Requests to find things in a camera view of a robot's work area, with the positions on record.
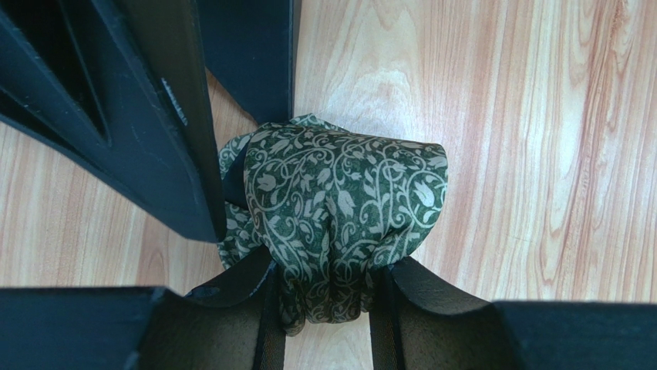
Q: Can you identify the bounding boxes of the green floral patterned tie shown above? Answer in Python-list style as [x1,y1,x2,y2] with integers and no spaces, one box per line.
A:
[217,114,448,336]

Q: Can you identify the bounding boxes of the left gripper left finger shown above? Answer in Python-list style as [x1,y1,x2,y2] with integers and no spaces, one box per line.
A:
[1,247,285,369]

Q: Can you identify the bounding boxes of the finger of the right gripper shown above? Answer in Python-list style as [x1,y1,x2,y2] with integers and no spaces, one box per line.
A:
[197,0,301,124]
[1,1,226,242]

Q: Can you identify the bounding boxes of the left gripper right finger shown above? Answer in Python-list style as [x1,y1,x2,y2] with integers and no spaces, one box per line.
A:
[369,257,656,369]

